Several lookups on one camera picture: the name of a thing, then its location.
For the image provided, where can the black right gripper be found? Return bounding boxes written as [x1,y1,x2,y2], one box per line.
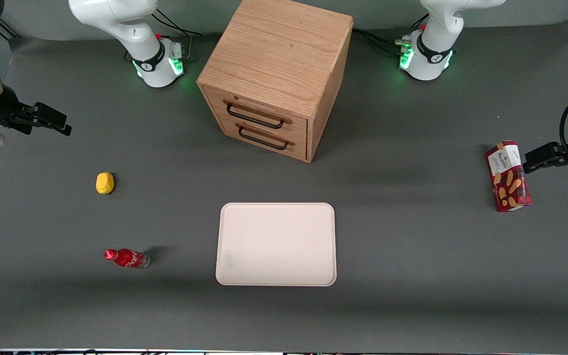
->
[0,86,72,136]

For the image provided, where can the red coke bottle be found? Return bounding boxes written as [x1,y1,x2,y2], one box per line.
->
[104,248,150,269]

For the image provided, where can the beige plastic tray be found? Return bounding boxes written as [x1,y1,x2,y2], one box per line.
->
[215,202,338,287]

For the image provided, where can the red cookie box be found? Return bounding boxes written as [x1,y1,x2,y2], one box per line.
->
[485,141,533,213]

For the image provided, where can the yellow lemon toy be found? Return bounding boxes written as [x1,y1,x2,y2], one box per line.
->
[96,172,115,195]

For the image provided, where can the grey table mat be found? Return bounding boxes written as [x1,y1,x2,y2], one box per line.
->
[0,19,568,352]

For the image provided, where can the wooden drawer cabinet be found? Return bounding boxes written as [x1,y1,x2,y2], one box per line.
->
[196,0,354,163]

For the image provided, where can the black right arm base cables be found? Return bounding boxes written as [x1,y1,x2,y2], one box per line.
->
[152,7,205,64]

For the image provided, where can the black arm base cables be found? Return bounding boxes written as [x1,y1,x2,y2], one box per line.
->
[152,7,205,64]
[353,14,429,57]

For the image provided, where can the long black drawer handle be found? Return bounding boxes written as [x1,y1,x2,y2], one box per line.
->
[223,99,293,130]

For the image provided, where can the black left arm base cables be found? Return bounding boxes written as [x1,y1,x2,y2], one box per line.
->
[353,14,429,57]

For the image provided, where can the short black drawer handle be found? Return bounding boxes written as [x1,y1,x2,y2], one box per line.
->
[235,123,295,150]

